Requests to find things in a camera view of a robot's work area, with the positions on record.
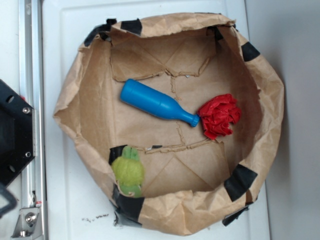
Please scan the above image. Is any blue plastic bottle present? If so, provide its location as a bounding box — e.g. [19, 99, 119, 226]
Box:
[120, 79, 200, 128]

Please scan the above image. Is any crumpled red paper ball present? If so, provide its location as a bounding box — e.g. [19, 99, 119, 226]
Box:
[197, 93, 242, 140]

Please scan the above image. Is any green plush toy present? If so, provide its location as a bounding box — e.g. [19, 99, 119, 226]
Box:
[111, 145, 145, 198]

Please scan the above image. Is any brown paper bag bin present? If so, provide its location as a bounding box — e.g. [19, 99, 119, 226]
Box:
[53, 13, 284, 236]

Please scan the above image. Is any aluminium frame rail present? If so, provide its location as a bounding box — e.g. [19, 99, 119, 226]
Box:
[18, 0, 49, 240]

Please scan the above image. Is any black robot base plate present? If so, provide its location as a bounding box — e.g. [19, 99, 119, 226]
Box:
[0, 81, 35, 187]

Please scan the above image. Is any metal corner bracket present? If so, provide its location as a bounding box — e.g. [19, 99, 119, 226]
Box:
[10, 207, 43, 240]

